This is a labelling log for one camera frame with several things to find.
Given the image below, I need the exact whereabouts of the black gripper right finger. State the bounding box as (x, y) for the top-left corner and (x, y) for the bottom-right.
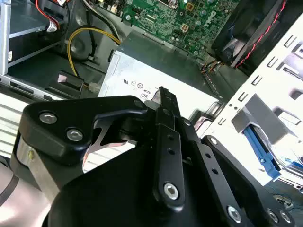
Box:
(168, 89), (296, 227)

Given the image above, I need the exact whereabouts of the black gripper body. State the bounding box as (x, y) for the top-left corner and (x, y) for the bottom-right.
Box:
(10, 136), (241, 227)

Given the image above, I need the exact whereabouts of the hard disk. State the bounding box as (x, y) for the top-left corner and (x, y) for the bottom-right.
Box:
(243, 124), (303, 187)

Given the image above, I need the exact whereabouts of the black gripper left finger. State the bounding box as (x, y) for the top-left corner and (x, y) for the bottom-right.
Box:
(20, 86), (187, 208)

